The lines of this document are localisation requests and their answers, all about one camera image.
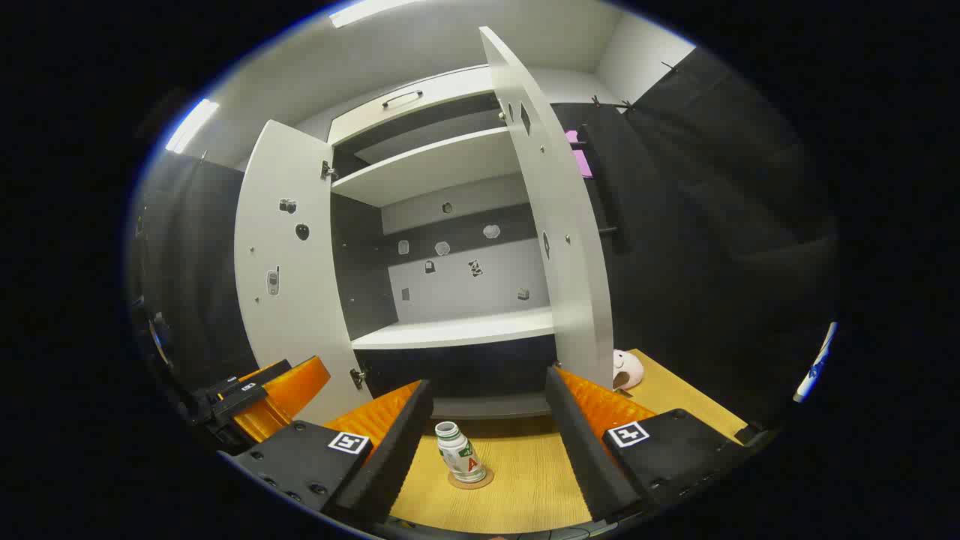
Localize pink plush toy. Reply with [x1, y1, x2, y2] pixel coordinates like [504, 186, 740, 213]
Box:
[613, 349, 645, 391]

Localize white cabinet door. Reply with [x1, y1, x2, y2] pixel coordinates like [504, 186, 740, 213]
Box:
[328, 65, 500, 147]
[478, 26, 616, 391]
[234, 120, 374, 427]

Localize round cork coaster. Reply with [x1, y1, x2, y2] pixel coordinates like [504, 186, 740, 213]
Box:
[448, 466, 494, 491]

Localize white cabinet with grey interior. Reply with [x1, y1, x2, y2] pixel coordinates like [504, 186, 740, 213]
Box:
[326, 64, 560, 421]

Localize white plastic bottle green label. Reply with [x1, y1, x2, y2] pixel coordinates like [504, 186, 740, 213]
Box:
[435, 421, 487, 483]

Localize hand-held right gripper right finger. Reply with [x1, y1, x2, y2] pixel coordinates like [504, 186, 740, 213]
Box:
[545, 365, 751, 524]

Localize black backdrop cloth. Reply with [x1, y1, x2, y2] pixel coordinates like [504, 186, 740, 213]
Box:
[127, 46, 841, 443]

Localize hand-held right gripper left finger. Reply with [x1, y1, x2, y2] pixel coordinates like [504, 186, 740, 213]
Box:
[217, 379, 436, 526]

